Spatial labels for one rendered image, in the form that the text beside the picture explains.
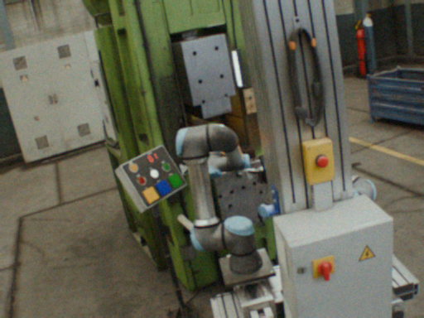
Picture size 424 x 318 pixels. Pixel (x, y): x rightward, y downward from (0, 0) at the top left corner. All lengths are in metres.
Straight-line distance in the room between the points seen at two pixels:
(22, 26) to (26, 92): 1.35
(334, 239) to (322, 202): 0.17
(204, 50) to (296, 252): 1.68
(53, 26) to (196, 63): 5.98
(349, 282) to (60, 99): 6.87
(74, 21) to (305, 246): 7.55
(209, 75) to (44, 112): 5.43
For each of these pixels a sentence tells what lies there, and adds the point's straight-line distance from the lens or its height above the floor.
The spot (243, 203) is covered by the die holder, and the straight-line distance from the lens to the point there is 2.90.
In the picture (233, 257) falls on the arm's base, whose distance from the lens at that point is 1.88.
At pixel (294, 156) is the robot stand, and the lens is 1.37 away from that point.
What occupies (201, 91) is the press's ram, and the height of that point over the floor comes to 1.44.
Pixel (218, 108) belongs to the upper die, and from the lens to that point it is 2.73.
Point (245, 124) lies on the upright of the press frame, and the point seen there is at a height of 1.11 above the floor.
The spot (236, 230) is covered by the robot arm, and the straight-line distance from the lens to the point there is 1.79.
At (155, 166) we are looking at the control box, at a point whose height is 1.12.
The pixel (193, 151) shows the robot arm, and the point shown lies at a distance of 1.77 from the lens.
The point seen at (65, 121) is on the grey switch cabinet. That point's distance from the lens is 7.84.
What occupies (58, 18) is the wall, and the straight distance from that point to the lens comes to 8.42.
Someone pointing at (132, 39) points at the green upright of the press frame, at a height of 1.85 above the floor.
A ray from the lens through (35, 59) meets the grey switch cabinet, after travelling 7.75.
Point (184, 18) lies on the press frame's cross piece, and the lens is 2.78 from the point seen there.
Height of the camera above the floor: 1.89
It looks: 19 degrees down
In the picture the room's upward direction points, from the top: 11 degrees counter-clockwise
